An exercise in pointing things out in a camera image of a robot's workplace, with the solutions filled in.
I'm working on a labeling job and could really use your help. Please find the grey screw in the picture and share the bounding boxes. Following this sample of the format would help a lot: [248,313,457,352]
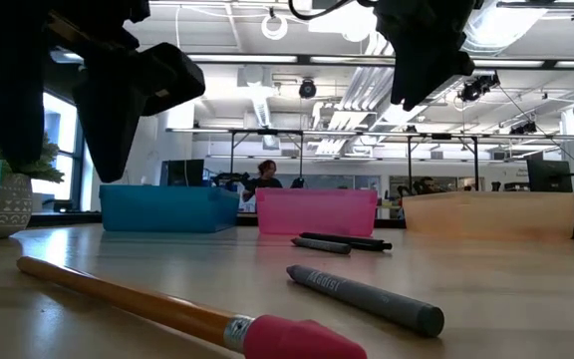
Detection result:
[285,263,445,339]

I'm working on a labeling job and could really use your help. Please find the orange pencil pink eraser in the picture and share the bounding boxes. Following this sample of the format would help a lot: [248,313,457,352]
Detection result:
[16,255,368,359]

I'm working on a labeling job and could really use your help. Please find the pink plastic bin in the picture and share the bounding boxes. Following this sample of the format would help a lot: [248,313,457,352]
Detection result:
[255,187,379,238]

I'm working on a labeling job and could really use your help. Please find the black computer monitor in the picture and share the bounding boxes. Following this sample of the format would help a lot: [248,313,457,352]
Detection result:
[525,158,574,194]
[159,159,206,188]

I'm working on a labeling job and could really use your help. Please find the orange plastic bin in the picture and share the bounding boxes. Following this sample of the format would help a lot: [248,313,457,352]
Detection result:
[401,191,574,241]

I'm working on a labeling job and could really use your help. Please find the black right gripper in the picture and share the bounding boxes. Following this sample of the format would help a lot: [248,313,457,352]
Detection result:
[374,0,477,113]

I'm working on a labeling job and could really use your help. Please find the bright window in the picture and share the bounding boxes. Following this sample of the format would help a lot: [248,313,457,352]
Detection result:
[30,92,89,213]

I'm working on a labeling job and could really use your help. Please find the person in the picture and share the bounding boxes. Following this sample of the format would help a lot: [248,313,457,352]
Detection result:
[240,159,284,203]
[411,176,450,196]

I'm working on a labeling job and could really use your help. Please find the black gantry frame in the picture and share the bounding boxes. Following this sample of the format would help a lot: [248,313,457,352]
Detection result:
[226,128,308,189]
[405,133,482,193]

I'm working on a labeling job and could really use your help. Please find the black ceiling camera cluster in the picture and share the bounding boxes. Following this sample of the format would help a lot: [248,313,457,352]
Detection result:
[457,73,501,104]

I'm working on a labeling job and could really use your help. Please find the silver air duct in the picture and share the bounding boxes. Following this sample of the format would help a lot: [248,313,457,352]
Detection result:
[465,4,547,56]

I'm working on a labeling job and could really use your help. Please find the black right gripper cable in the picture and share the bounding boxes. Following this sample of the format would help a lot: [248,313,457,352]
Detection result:
[286,0,379,22]

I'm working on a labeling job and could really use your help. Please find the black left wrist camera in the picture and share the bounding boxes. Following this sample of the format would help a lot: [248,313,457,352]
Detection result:
[136,42,207,118]

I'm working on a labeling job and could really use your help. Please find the grey crayon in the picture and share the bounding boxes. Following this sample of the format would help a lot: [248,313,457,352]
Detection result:
[290,236,353,256]

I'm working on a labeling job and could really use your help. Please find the white cable coil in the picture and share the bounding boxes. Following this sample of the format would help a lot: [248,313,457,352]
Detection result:
[260,13,290,42]

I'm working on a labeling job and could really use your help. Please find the long ceiling light strip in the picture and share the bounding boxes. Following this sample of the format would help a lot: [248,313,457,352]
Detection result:
[186,52,574,70]

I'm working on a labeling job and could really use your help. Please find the blue plastic bin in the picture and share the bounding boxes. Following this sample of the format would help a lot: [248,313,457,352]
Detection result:
[99,184,241,234]

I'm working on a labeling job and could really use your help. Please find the thick black pen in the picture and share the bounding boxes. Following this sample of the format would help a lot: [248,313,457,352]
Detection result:
[299,231,394,252]

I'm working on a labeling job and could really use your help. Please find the green potted succulent plant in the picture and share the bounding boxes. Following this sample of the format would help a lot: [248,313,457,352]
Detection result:
[0,107,65,239]

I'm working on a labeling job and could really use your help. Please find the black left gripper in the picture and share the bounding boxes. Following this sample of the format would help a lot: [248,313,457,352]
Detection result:
[0,0,151,184]

